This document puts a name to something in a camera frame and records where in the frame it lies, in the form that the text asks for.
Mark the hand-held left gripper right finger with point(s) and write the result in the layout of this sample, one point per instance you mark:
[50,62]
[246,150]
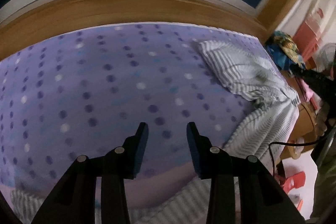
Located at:
[193,146]

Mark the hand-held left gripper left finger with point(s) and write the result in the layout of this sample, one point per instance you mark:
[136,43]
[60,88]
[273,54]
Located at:
[141,146]

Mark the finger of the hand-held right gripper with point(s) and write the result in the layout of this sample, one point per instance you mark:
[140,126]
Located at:
[302,74]

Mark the grey white striped garment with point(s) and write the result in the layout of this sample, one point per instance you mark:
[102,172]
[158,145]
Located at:
[236,69]

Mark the person's right forearm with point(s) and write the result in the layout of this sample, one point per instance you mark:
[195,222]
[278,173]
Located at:
[325,182]

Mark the colourful patterned clothes pile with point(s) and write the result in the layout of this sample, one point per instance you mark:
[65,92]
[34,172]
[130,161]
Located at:
[286,50]

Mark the person's right hand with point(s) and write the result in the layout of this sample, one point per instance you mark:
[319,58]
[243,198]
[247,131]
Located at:
[323,119]

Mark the pink cloth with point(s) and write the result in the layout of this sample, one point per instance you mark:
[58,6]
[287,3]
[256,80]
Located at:
[307,90]

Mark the white standing fan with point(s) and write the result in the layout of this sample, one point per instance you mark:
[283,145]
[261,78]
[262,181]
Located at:
[328,56]

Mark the red cabinet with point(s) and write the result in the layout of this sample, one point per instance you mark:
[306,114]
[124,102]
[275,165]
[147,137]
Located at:
[305,35]

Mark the purple dotted bedsheet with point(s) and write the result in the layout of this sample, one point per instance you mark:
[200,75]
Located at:
[78,82]

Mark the red plastic stool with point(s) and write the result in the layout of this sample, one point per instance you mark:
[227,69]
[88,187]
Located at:
[294,180]

